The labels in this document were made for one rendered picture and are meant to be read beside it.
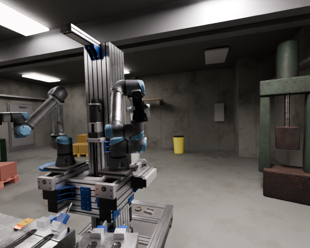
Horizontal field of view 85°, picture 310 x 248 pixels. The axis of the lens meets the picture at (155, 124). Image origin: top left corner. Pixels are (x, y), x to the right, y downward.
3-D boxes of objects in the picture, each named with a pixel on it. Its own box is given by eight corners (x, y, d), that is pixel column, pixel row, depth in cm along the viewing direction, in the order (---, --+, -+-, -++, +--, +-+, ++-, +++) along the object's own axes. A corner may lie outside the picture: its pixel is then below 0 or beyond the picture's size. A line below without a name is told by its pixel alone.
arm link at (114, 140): (110, 153, 130) (110, 136, 129) (128, 152, 132) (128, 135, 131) (108, 157, 118) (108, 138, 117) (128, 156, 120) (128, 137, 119)
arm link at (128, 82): (126, 152, 131) (124, 81, 129) (145, 151, 134) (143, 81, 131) (126, 155, 120) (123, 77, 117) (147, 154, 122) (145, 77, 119)
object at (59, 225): (71, 204, 90) (65, 200, 87) (78, 205, 88) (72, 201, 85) (55, 232, 81) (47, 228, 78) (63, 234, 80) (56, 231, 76)
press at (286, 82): (330, 208, 246) (334, 28, 234) (264, 201, 271) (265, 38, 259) (304, 189, 312) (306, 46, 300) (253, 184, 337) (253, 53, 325)
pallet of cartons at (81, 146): (86, 150, 750) (85, 133, 747) (106, 150, 723) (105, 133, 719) (63, 157, 628) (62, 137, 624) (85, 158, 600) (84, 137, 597)
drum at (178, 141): (172, 153, 632) (171, 136, 629) (174, 151, 670) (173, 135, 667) (183, 154, 619) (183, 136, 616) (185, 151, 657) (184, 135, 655)
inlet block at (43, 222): (59, 216, 96) (59, 206, 96) (66, 217, 94) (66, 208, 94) (36, 231, 84) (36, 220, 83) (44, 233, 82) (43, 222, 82)
